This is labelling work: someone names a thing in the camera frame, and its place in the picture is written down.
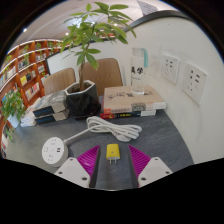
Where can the yellow charger block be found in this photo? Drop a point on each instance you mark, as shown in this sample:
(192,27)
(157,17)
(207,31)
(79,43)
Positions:
(112,151)

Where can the orange wooden bookshelf unit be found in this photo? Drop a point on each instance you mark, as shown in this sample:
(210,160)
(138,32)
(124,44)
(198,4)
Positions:
(26,66)

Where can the white thin book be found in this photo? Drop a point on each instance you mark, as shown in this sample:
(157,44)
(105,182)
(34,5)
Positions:
(28,115)

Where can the white wall outlet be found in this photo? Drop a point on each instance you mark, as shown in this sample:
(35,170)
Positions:
(170,69)
(195,83)

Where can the tall plant in black pot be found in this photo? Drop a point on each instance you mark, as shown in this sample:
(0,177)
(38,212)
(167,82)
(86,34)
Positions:
(81,98)

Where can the red-spined book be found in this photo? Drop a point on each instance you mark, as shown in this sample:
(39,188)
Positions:
(123,115)

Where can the white thick book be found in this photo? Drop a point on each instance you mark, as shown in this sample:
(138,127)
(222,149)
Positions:
(28,122)

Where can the clear drink bottle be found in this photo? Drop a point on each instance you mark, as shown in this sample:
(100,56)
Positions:
(139,70)

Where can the round white power strip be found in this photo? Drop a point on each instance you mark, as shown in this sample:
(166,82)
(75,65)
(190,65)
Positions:
(53,151)

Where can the white standing sign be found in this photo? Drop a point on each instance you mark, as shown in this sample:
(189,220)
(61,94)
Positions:
(147,6)

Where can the leafy plant in white pot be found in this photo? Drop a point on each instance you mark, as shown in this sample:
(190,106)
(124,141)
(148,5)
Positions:
(11,105)

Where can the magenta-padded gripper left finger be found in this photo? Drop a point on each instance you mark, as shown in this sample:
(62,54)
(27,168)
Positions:
(71,170)

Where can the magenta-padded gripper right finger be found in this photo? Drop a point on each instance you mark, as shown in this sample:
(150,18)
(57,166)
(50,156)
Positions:
(155,170)

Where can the recessed ceiling lights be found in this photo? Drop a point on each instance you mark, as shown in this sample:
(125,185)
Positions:
(25,30)

